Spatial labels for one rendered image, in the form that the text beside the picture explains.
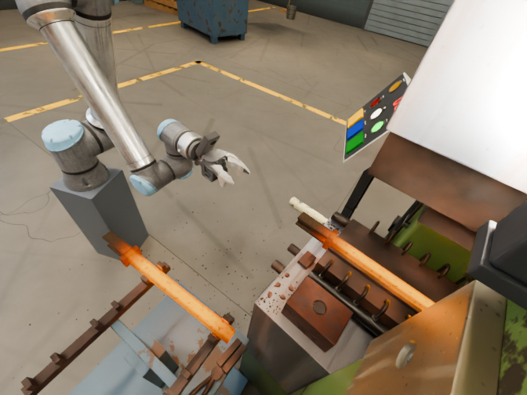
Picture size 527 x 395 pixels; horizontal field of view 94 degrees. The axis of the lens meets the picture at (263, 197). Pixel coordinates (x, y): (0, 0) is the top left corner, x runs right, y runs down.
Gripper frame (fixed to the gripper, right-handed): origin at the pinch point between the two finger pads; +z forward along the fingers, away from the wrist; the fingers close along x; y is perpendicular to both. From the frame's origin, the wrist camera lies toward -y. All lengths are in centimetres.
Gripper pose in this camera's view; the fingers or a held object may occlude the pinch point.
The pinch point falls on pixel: (239, 174)
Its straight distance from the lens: 74.6
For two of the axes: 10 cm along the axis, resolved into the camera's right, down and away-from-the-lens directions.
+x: -6.5, 5.0, -5.7
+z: 7.5, 5.3, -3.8
